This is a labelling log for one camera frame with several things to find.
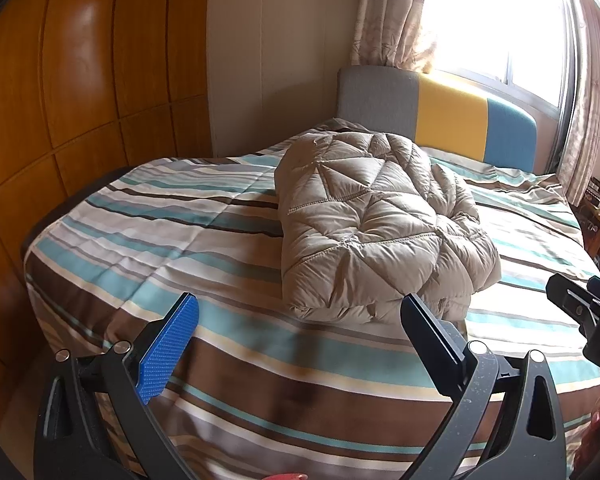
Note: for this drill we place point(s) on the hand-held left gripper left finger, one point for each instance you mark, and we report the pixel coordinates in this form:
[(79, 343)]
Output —
[(167, 355)]

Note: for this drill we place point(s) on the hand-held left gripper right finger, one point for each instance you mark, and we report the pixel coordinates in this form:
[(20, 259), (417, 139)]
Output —
[(430, 340)]

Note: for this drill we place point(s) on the beige quilted down jacket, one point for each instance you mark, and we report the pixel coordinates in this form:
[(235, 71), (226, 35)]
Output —
[(370, 220)]

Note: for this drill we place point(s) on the person's left hand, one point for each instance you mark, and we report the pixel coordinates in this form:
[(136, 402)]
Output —
[(289, 476)]

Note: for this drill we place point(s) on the striped bed blanket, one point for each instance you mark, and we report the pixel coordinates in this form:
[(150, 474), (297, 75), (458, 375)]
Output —
[(180, 260)]

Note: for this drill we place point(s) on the beige patterned curtain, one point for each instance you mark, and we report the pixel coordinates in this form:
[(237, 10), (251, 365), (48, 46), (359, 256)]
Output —
[(390, 10), (587, 110)]

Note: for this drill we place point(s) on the grey yellow blue headboard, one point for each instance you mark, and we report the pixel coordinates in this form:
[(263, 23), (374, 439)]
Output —
[(450, 110)]

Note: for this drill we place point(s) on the wooden wardrobe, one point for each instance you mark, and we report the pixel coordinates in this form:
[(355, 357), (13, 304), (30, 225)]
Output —
[(80, 85)]

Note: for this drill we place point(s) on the window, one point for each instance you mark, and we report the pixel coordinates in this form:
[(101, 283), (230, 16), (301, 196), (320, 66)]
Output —
[(505, 20)]

